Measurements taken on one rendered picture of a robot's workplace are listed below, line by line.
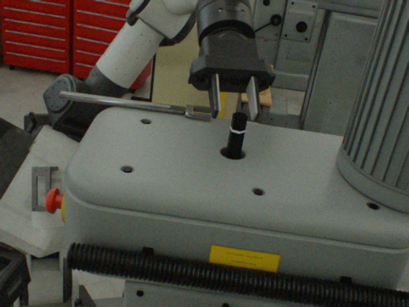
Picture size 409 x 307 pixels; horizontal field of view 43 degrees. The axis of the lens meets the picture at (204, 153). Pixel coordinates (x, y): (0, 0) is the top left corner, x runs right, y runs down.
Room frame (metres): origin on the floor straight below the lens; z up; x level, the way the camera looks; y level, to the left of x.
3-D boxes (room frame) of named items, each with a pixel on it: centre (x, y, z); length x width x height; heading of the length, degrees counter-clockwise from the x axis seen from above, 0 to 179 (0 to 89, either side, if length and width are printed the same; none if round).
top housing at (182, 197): (0.65, -0.05, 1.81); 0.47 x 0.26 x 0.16; 90
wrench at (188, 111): (0.76, 0.12, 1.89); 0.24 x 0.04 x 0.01; 93
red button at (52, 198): (0.65, 0.21, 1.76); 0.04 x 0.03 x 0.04; 0
